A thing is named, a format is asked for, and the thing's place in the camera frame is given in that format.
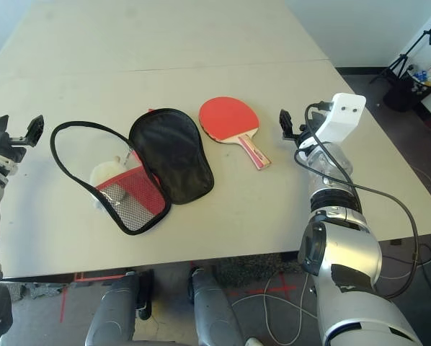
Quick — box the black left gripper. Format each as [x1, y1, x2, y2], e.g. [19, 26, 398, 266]
[0, 114, 45, 163]

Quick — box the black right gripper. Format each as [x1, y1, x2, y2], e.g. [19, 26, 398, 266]
[279, 108, 327, 145]

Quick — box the red ping-pong paddle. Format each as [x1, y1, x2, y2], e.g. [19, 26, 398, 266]
[197, 96, 273, 170]

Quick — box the white grey fabric pouch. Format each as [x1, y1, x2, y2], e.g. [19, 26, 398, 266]
[89, 154, 130, 210]

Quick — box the red black paddle case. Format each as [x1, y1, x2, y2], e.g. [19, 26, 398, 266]
[50, 107, 216, 237]

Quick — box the black bin with bottles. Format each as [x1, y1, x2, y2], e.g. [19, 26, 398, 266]
[383, 63, 431, 112]

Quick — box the black tripod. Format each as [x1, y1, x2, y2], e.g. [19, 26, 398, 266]
[368, 21, 431, 86]

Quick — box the red floor tape strip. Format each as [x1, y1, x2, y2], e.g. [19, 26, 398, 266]
[58, 272, 130, 324]

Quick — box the grey robot left leg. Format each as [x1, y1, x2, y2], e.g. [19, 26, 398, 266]
[84, 268, 155, 346]

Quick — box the grey robot leg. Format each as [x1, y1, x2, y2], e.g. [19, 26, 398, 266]
[84, 268, 155, 346]
[186, 266, 252, 346]

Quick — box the grey robot right leg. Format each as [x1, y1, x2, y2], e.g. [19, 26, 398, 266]
[186, 266, 252, 346]

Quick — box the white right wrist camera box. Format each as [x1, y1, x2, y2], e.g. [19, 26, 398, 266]
[295, 92, 367, 159]

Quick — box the thin white floor cable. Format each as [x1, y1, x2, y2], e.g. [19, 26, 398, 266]
[231, 266, 323, 346]

